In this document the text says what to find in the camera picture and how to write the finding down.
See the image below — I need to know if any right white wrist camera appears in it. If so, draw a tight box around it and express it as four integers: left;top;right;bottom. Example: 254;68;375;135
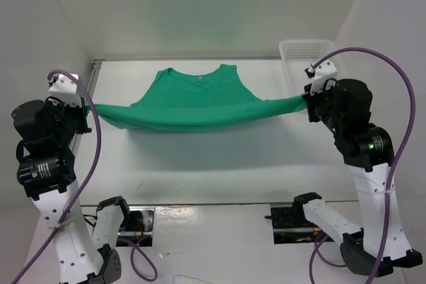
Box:
304;59;337;96

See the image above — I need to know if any white plastic mesh basket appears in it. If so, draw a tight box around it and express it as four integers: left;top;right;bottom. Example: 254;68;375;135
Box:
278;39;337;96

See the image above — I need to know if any aluminium table edge rail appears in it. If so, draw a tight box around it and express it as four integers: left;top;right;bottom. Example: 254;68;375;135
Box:
72;59;104;155

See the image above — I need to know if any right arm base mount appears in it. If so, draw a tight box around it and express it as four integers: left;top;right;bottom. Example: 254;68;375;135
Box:
264;204;323;245

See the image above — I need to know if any green tank top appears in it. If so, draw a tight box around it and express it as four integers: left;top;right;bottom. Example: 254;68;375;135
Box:
92;64;306;132

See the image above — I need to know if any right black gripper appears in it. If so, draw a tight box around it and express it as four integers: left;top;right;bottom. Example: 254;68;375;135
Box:
302;77;343;133

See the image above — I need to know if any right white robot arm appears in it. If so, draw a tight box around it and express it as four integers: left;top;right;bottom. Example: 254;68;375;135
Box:
291;78;423;277

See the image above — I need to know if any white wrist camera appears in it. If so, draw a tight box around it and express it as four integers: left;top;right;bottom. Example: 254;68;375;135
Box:
48;74;82;108
304;59;337;96

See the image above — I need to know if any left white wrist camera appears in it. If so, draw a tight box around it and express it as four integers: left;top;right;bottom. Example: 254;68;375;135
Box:
48;74;82;108

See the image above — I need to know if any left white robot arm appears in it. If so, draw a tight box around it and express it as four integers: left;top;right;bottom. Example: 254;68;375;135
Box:
11;97;132;283

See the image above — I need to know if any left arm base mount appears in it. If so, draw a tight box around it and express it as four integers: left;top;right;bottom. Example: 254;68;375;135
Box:
83;205;154;249

